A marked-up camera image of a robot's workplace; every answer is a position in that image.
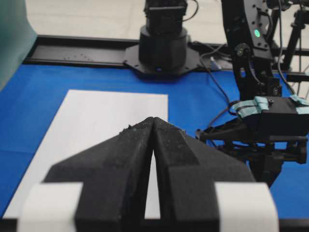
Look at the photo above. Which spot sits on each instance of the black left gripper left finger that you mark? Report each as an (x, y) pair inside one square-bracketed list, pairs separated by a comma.
[(101, 189)]

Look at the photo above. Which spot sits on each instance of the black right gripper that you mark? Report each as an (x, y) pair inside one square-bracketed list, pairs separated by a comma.
[(264, 126)]

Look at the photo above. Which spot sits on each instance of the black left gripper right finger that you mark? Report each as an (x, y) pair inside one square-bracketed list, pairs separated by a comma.
[(204, 190)]

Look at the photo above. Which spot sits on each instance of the white foam board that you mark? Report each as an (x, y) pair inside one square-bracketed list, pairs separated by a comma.
[(84, 119)]

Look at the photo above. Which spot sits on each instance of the blue table mat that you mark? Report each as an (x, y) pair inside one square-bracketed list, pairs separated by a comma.
[(34, 94)]

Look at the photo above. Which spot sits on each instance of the black tripod stand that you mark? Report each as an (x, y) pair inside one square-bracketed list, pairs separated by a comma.
[(301, 19)]

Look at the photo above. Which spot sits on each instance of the green sheet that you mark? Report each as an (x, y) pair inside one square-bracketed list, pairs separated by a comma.
[(17, 37)]

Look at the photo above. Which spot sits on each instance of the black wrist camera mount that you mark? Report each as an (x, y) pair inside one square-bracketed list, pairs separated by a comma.
[(266, 168)]

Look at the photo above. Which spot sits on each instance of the black aluminium frame rail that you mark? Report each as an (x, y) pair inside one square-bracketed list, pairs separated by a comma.
[(116, 53)]

